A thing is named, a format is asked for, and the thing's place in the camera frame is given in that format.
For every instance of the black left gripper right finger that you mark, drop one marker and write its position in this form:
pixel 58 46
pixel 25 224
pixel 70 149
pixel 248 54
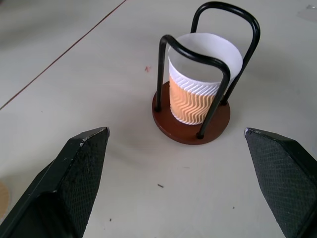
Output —
pixel 280 178

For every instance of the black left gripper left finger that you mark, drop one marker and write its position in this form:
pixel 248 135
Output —
pixel 74 178

